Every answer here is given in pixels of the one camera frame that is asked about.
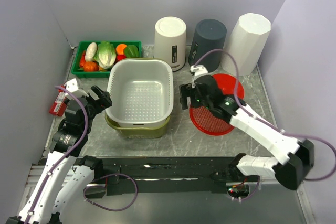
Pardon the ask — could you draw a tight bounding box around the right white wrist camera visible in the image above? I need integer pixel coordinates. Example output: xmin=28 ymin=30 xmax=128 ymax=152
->
xmin=190 ymin=65 xmax=208 ymax=88

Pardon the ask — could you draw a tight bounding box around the red toy tomato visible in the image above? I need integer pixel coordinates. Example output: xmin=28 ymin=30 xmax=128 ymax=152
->
xmin=116 ymin=55 xmax=127 ymax=62

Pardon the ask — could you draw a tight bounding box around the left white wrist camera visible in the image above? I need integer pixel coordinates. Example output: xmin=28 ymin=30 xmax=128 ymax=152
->
xmin=65 ymin=78 xmax=89 ymax=98

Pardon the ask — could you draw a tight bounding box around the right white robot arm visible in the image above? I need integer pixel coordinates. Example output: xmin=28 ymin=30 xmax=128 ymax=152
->
xmin=180 ymin=74 xmax=314 ymax=190

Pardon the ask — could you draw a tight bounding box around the red rectangular box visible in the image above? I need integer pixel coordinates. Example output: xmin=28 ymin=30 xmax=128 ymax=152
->
xmin=49 ymin=89 xmax=67 ymax=117

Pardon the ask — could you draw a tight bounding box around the dark grey round bucket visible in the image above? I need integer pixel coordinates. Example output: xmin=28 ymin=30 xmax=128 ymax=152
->
xmin=188 ymin=19 xmax=227 ymax=72

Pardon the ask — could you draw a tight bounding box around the green plastic tray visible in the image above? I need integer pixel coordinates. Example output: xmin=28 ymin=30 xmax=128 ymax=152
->
xmin=71 ymin=41 xmax=142 ymax=78

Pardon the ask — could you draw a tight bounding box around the red toy chili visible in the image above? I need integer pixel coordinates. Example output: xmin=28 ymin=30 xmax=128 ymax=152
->
xmin=79 ymin=50 xmax=86 ymax=69

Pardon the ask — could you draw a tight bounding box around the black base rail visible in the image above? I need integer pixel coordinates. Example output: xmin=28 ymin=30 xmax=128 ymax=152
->
xmin=31 ymin=156 xmax=289 ymax=200

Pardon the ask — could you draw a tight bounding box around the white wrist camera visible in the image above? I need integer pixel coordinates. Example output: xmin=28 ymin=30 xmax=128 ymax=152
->
xmin=190 ymin=65 xmax=208 ymax=88
xmin=65 ymin=78 xmax=89 ymax=98

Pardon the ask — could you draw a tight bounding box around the white toy radish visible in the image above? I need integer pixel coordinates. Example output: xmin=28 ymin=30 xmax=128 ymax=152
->
xmin=85 ymin=42 xmax=98 ymax=62

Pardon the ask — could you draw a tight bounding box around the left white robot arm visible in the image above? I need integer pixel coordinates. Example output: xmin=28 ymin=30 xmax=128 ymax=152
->
xmin=7 ymin=86 xmax=112 ymax=223

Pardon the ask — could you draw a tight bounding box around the white perforated rectangular basket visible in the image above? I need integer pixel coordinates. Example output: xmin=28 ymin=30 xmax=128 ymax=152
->
xmin=104 ymin=59 xmax=174 ymax=127

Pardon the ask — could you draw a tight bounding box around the large white faceted container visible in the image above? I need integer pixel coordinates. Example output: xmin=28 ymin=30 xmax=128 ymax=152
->
xmin=224 ymin=13 xmax=271 ymax=76

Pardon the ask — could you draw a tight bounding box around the olive green rectangular basket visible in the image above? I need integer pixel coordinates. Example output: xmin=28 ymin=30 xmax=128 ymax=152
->
xmin=104 ymin=57 xmax=171 ymax=139

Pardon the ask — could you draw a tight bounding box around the white round bucket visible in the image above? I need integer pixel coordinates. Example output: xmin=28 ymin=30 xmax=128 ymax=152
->
xmin=154 ymin=16 xmax=186 ymax=72

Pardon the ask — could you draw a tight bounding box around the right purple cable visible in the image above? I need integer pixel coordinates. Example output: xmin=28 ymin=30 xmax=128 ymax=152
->
xmin=194 ymin=49 xmax=336 ymax=201

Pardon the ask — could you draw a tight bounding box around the red mesh basket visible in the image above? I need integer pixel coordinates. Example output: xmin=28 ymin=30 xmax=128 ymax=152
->
xmin=189 ymin=73 xmax=245 ymax=136

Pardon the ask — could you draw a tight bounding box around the toy napa cabbage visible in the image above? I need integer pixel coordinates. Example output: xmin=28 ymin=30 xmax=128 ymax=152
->
xmin=94 ymin=41 xmax=117 ymax=70

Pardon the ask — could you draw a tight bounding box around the orange toy pumpkin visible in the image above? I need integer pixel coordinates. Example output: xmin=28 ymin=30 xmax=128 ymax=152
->
xmin=83 ymin=62 xmax=99 ymax=72

